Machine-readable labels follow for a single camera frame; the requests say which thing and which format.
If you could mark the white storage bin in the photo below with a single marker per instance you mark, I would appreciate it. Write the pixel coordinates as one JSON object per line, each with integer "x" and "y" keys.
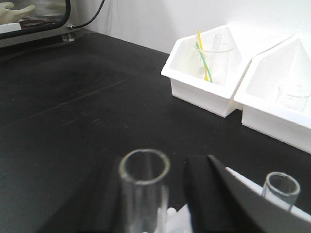
{"x": 182, "y": 65}
{"x": 286, "y": 63}

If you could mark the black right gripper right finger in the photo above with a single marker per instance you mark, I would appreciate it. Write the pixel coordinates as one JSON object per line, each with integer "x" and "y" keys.
{"x": 220, "y": 203}

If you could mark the glass beaker with straws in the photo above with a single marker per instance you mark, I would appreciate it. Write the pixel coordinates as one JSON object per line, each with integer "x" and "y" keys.
{"x": 217, "y": 62}

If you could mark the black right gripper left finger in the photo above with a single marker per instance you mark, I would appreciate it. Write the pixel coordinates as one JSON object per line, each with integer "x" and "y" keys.
{"x": 95, "y": 207}

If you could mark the small empty glass beaker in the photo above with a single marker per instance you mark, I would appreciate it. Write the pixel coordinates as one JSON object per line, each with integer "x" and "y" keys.
{"x": 293, "y": 96}

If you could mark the white test tube rack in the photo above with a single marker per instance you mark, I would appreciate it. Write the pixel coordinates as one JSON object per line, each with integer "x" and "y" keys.
{"x": 179, "y": 221}

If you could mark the left white storage bin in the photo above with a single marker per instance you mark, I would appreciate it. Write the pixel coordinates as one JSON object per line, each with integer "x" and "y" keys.
{"x": 182, "y": 65}

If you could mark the clear acrylic enclosure box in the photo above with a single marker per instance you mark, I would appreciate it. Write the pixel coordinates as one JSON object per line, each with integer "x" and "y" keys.
{"x": 50, "y": 18}

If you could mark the clear glass test tube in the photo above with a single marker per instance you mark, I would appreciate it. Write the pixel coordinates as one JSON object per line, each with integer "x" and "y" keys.
{"x": 144, "y": 191}
{"x": 281, "y": 189}

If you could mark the white rubber glove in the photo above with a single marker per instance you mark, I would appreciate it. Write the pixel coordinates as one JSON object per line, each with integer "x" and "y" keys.
{"x": 10, "y": 15}

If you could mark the green drinking straw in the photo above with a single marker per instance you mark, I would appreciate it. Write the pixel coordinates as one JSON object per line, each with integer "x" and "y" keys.
{"x": 208, "y": 76}

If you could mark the middle white storage bin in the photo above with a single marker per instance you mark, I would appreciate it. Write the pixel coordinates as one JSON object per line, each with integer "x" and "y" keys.
{"x": 286, "y": 63}

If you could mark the yellow drinking straw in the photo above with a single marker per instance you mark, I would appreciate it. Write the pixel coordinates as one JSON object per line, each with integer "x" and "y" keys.
{"x": 199, "y": 40}

